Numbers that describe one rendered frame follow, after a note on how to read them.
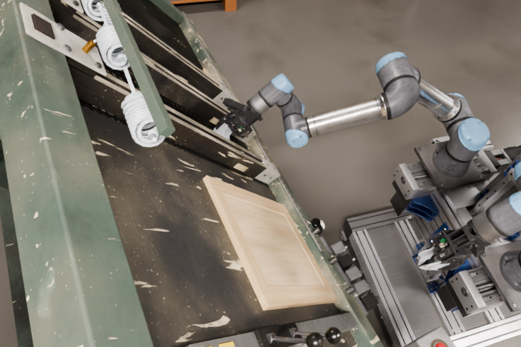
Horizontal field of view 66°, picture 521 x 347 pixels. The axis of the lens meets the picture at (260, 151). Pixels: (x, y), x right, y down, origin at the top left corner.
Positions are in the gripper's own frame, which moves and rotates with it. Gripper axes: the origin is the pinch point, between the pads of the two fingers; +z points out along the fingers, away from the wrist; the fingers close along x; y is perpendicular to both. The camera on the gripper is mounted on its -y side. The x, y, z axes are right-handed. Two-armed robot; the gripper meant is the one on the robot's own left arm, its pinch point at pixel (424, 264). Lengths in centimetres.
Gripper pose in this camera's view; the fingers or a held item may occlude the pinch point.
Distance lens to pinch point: 126.0
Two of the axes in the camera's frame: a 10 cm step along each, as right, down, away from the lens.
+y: -8.2, -1.3, -5.6
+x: 2.4, 8.0, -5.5
